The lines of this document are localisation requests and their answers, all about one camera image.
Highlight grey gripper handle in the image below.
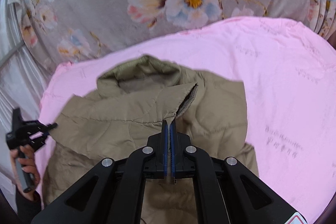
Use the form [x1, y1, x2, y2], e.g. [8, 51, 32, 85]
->
[15, 149, 35, 193]

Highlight pink bed sheet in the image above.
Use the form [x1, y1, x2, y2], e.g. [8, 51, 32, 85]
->
[39, 17, 335, 223]

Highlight olive quilted jacket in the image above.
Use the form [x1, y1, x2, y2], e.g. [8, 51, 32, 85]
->
[41, 54, 259, 224]

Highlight person left hand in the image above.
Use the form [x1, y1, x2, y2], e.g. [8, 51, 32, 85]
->
[10, 145, 41, 201]

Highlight white satin curtain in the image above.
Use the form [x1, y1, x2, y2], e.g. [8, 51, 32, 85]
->
[1, 0, 50, 193]

